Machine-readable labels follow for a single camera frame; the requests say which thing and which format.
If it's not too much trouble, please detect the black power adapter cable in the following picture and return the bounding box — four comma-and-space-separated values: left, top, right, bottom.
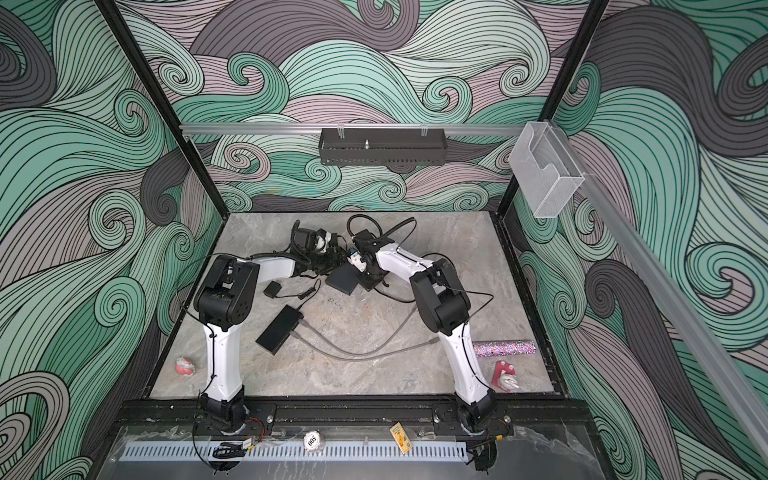
263, 277, 323, 310

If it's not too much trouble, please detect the grey ethernet cable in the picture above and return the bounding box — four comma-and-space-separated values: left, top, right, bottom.
290, 328, 444, 362
299, 302, 421, 356

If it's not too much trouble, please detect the ribbed black network switch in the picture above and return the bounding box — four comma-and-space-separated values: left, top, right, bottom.
256, 305, 304, 355

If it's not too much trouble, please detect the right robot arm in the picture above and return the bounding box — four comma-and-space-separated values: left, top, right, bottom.
346, 213, 496, 434

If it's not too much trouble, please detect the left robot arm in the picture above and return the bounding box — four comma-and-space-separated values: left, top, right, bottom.
194, 221, 346, 433

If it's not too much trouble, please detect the pink white toy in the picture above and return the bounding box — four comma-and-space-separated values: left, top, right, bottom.
491, 360, 520, 393
174, 357, 196, 377

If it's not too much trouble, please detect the yellow tag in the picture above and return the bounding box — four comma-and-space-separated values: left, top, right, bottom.
390, 423, 413, 455

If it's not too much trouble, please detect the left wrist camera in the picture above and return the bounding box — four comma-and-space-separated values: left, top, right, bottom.
314, 229, 338, 254

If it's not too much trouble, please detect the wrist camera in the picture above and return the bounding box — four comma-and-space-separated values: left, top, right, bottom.
314, 229, 338, 254
348, 249, 369, 273

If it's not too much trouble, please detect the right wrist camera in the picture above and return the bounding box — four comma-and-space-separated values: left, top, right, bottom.
348, 249, 369, 273

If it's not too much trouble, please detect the black wall tray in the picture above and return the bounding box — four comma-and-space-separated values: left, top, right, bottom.
318, 128, 448, 169

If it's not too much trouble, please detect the red yellow wire bundle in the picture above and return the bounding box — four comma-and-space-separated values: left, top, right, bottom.
236, 416, 266, 451

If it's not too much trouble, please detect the clear acrylic wall holder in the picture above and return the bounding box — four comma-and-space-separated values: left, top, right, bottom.
508, 121, 584, 219

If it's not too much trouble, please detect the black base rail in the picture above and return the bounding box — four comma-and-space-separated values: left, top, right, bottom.
116, 394, 591, 437

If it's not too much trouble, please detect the white slotted cable duct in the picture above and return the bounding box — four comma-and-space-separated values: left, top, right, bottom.
118, 440, 469, 463

